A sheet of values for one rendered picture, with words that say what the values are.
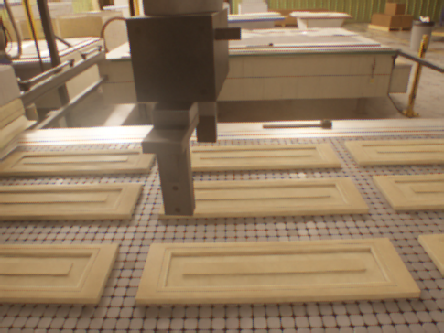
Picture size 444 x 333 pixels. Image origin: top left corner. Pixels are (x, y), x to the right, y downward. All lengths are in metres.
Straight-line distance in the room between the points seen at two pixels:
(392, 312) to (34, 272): 0.87
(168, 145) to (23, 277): 0.64
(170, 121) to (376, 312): 0.61
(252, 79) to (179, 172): 3.61
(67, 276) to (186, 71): 0.62
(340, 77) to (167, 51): 3.85
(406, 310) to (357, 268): 0.14
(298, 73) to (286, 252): 3.40
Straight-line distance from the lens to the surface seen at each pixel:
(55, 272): 0.98
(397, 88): 4.65
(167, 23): 0.54
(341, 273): 0.90
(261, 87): 4.16
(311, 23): 7.39
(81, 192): 1.29
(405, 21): 13.86
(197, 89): 0.55
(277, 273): 0.87
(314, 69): 4.22
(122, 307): 0.87
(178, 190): 0.57
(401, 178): 1.34
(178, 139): 0.48
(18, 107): 2.19
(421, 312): 0.90
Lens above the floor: 1.51
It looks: 28 degrees down
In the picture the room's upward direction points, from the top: 2 degrees counter-clockwise
